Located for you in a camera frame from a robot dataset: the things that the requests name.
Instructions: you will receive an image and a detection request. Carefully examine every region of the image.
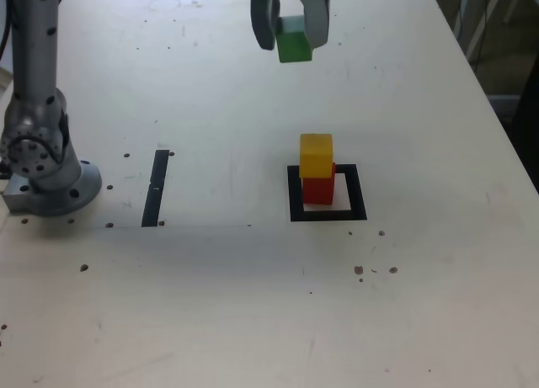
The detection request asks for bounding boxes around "black tape strip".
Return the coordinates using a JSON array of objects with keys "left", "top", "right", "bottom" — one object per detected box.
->
[{"left": 141, "top": 149, "right": 170, "bottom": 228}]

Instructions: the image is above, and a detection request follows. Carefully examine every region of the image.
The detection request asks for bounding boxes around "black tape square outline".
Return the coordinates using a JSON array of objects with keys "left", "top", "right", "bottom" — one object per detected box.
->
[{"left": 286, "top": 163, "right": 368, "bottom": 223}]

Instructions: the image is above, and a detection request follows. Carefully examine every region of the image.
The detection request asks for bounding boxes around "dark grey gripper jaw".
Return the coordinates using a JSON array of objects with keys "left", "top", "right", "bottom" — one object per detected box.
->
[{"left": 250, "top": 0, "right": 281, "bottom": 50}]

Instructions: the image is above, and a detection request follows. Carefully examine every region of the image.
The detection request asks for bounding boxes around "white metal frame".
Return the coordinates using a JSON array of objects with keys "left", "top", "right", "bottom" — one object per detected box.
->
[{"left": 452, "top": 0, "right": 531, "bottom": 65}]

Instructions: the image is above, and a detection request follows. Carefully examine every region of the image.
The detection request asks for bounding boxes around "green cube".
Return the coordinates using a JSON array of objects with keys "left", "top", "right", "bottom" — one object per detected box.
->
[{"left": 275, "top": 15, "right": 315, "bottom": 64}]

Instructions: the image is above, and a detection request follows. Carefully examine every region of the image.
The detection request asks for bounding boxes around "yellow cube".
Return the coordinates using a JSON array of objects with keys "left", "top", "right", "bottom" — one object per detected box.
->
[{"left": 299, "top": 133, "right": 334, "bottom": 178}]

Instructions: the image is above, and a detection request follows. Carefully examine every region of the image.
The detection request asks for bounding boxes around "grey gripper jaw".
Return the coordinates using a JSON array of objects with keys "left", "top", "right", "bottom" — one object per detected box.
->
[{"left": 277, "top": 0, "right": 331, "bottom": 50}]

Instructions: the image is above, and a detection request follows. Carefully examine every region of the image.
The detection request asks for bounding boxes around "red cube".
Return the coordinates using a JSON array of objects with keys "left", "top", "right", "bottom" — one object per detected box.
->
[{"left": 302, "top": 162, "right": 337, "bottom": 206}]

